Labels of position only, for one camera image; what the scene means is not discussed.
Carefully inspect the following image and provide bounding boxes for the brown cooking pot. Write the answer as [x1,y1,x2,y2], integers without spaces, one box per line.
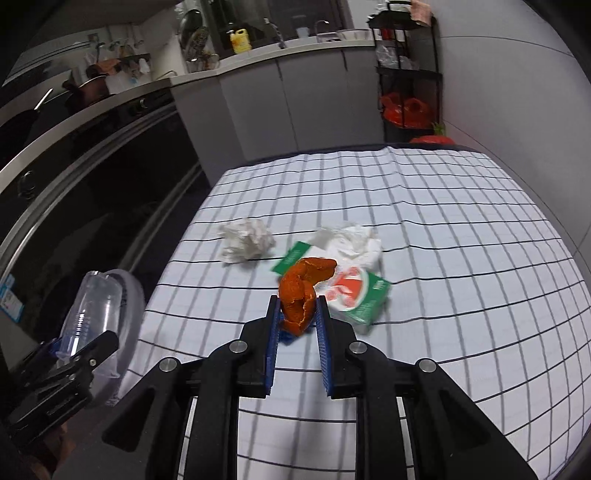
[65,76,112,100]

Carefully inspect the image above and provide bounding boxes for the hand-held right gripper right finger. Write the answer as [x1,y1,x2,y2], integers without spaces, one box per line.
[315,296,539,480]

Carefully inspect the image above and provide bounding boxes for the yellow detergent bottle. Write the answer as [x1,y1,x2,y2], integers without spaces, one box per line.
[229,28,253,55]

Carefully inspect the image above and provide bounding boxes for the grey kitchen cabinets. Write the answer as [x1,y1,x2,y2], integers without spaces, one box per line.
[170,45,387,163]

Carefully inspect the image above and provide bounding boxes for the black glass built-in appliance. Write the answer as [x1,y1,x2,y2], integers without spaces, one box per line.
[0,89,204,334]

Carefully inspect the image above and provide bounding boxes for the clear plastic cup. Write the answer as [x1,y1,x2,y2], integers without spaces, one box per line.
[58,270,123,359]

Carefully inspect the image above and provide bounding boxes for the black metal shelf rack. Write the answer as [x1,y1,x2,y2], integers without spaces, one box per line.
[367,0,444,144]

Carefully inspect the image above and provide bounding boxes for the red checked cloth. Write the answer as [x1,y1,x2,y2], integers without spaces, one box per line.
[409,0,434,27]

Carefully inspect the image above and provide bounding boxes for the orange peel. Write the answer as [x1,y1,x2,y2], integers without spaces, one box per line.
[278,257,339,336]

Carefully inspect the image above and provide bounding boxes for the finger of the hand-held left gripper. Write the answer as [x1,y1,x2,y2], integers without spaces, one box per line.
[27,339,70,370]
[59,329,120,370]

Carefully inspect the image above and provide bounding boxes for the blue energy label sticker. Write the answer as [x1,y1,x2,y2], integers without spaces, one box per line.
[0,274,24,324]

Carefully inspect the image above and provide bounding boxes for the clear plastic bag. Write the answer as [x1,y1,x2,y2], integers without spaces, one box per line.
[374,43,403,68]

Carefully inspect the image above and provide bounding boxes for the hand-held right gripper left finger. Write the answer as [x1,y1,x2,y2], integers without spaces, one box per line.
[102,295,283,480]

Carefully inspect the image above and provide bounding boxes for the dark window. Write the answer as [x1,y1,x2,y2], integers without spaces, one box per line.
[210,0,345,34]

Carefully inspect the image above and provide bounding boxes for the white paper ball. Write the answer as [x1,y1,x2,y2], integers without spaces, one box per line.
[217,217,277,265]

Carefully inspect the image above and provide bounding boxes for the green and white carton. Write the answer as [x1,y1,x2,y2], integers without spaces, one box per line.
[271,240,393,336]

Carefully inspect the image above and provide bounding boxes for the red plastic bag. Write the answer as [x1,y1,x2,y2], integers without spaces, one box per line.
[379,91,433,129]

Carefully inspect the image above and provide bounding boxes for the white tissue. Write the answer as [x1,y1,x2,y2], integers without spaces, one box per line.
[311,222,384,278]

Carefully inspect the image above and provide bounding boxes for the grey perforated plastic basket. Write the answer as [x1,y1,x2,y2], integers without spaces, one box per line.
[92,268,147,408]

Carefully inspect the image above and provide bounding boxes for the tall metal faucet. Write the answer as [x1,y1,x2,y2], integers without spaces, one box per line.
[263,17,287,49]

